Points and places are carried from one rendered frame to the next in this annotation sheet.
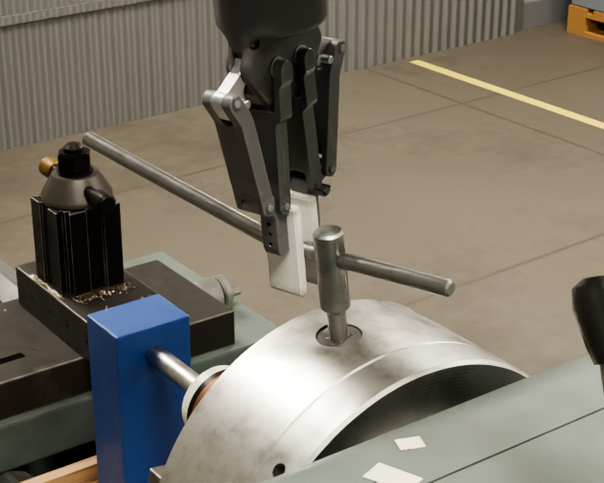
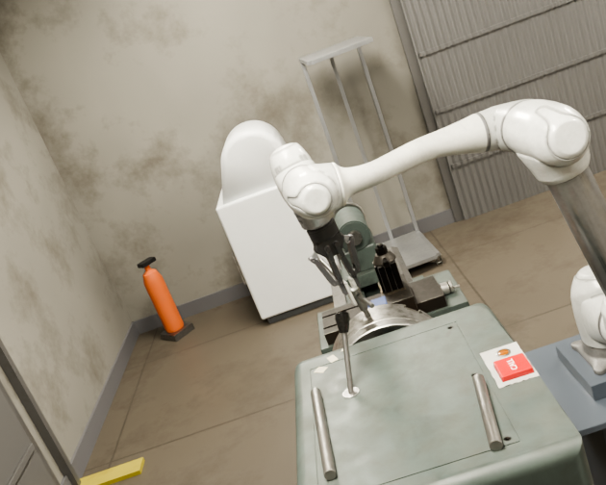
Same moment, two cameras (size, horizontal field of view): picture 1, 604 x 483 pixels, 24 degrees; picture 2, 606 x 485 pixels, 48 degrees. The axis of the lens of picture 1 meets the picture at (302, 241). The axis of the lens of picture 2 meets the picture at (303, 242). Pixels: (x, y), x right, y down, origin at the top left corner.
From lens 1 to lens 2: 1.10 m
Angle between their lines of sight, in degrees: 39
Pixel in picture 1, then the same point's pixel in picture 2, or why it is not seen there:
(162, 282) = (428, 284)
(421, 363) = (379, 325)
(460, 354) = (394, 321)
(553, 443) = (376, 350)
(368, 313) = (382, 309)
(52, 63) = not seen: hidden behind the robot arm
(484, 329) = not seen: outside the picture
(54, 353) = not seen: hidden behind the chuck
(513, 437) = (368, 348)
